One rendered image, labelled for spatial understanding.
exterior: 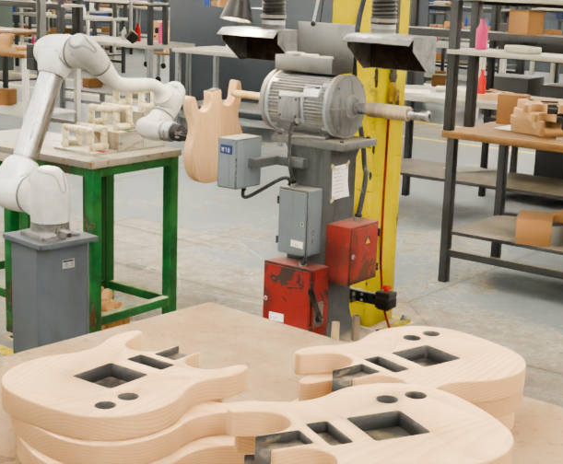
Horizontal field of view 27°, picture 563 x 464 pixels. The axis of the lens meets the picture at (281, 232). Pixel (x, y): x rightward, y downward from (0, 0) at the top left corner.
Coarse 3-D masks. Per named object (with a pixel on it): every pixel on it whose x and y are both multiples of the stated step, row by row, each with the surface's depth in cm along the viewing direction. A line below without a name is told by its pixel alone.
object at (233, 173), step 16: (224, 144) 454; (240, 144) 453; (256, 144) 461; (224, 160) 456; (240, 160) 454; (224, 176) 457; (240, 176) 456; (256, 176) 464; (240, 192) 467; (256, 192) 465
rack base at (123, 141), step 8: (112, 128) 539; (96, 136) 535; (112, 136) 528; (120, 136) 527; (128, 136) 531; (136, 136) 536; (112, 144) 529; (120, 144) 528; (128, 144) 532; (136, 144) 536; (120, 152) 529
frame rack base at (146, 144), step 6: (108, 114) 551; (120, 114) 546; (138, 114) 538; (144, 114) 537; (108, 120) 552; (120, 120) 546; (144, 138) 539; (144, 144) 540; (150, 144) 543; (156, 144) 546; (162, 144) 550
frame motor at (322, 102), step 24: (288, 72) 469; (264, 96) 467; (288, 96) 458; (312, 96) 453; (336, 96) 449; (360, 96) 461; (264, 120) 472; (288, 120) 464; (312, 120) 457; (336, 120) 451; (360, 120) 465
